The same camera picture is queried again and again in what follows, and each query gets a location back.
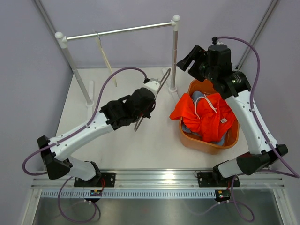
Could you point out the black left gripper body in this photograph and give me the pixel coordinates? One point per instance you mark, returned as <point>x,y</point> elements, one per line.
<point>146,113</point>

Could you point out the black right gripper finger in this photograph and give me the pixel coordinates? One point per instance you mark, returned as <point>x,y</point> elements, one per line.
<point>195,71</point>
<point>197,55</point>

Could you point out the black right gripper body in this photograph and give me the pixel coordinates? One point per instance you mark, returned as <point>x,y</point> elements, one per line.
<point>208,72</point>

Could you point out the grey hanger with metal hook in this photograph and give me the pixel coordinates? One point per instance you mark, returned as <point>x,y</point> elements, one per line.
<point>163,81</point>

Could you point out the orange shorts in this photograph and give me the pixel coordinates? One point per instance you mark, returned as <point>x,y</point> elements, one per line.
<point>209,116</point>

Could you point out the white plastic hanger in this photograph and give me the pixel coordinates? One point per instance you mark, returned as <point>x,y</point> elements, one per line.
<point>98,41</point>

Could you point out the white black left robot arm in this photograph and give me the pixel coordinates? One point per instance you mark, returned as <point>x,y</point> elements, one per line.
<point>56,152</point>

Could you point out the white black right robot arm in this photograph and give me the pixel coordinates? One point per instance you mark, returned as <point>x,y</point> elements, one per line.
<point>263,148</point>

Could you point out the orange plastic basket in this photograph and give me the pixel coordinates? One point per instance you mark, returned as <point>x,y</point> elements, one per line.
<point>195,142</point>

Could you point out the silver clothes rack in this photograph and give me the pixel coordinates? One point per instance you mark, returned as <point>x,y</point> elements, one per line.
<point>63,40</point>

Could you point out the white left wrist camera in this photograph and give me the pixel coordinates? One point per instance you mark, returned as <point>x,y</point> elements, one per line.
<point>152,84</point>

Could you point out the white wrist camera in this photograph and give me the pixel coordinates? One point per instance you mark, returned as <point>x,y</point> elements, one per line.
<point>152,84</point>
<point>216,41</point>

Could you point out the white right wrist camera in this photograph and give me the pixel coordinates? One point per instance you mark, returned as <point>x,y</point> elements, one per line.
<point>216,41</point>

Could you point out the aluminium mounting rail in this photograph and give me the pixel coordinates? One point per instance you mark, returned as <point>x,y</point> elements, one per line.
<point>184,179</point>

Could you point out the white slotted cable duct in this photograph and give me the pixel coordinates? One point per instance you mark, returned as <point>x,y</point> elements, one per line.
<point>131,194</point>

